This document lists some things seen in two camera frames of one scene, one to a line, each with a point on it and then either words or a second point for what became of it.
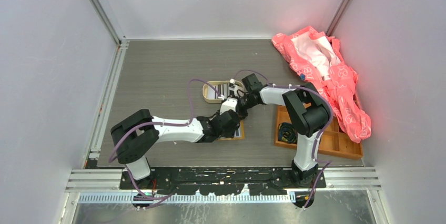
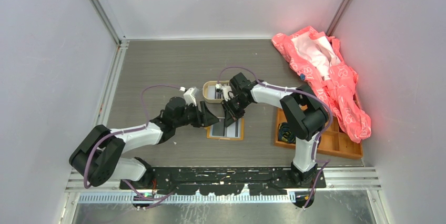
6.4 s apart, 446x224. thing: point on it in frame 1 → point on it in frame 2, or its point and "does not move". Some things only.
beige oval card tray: (210, 94) does not move
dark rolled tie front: (287, 133) does not move
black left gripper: (229, 133) → (208, 118)
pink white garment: (316, 58) does not move
